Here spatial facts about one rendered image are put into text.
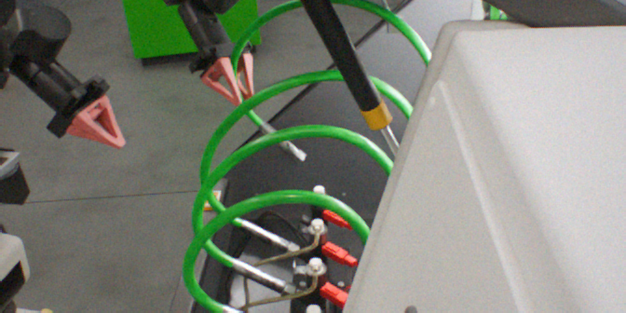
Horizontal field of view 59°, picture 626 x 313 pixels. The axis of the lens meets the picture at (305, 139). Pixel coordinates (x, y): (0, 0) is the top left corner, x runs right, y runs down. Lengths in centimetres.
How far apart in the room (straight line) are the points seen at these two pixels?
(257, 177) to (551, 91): 101
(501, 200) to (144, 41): 409
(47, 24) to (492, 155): 68
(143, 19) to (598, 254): 409
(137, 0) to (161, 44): 36
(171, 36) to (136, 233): 194
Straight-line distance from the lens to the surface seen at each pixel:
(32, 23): 82
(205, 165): 76
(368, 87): 41
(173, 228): 266
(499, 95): 28
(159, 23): 422
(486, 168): 26
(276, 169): 123
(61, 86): 87
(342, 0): 79
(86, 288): 251
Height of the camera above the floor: 167
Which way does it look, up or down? 32 degrees down
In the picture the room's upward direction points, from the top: 3 degrees counter-clockwise
